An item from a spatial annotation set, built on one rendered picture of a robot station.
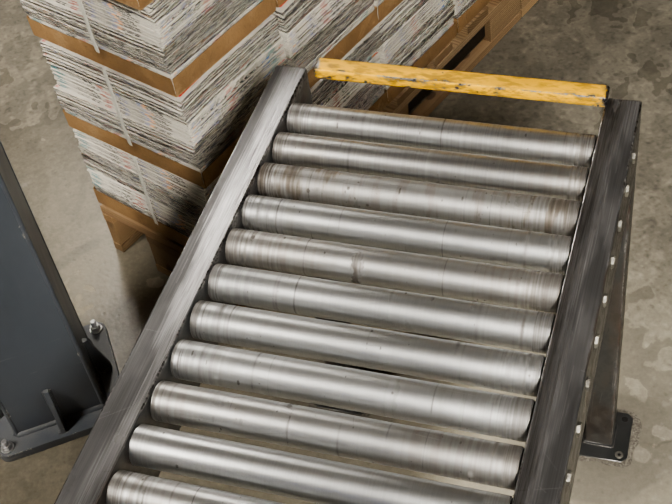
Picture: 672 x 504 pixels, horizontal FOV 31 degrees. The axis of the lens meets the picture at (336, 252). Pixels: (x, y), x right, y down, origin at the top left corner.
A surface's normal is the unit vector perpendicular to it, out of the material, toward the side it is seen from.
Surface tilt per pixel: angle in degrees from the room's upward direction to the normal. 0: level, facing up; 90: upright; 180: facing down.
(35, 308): 90
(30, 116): 0
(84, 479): 0
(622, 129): 0
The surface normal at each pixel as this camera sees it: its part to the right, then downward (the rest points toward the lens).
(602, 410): -0.30, 0.73
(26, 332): 0.32, 0.67
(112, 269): -0.12, -0.67
